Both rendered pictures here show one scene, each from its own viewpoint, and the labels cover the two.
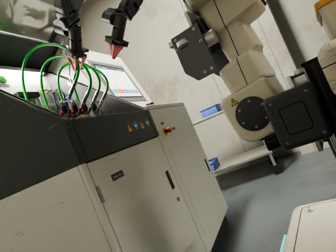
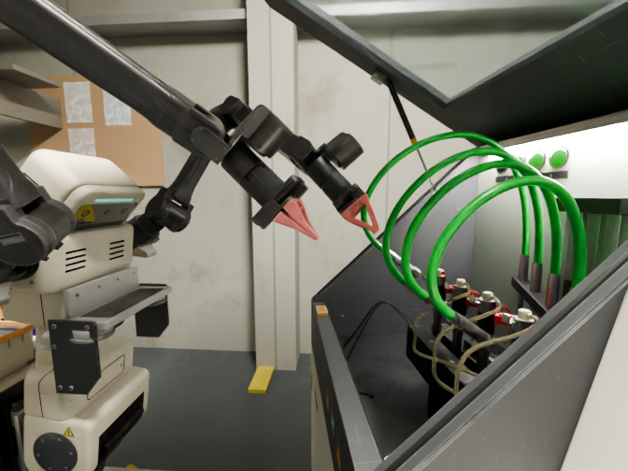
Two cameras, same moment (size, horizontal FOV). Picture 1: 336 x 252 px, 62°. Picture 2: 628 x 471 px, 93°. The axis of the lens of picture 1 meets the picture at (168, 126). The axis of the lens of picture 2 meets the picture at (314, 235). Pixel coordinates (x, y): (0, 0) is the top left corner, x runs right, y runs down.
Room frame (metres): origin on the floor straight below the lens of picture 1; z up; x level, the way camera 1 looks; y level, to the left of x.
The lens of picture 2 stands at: (1.82, -0.11, 1.29)
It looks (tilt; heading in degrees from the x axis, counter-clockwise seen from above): 8 degrees down; 153
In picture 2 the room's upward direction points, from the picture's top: straight up
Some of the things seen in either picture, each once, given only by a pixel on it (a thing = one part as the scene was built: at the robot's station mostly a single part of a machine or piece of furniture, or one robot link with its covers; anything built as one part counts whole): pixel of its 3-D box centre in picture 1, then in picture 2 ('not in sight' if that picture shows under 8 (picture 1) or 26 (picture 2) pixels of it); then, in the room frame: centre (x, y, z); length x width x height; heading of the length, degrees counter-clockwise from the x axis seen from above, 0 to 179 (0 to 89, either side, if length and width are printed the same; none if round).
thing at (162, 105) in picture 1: (155, 111); not in sight; (1.96, 0.04, 0.96); 0.70 x 0.22 x 0.03; 159
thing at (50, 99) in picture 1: (53, 106); not in sight; (1.68, 0.59, 1.20); 0.13 x 0.03 x 0.31; 159
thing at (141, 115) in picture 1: (119, 131); (334, 383); (1.27, 0.21, 0.87); 0.62 x 0.04 x 0.16; 159
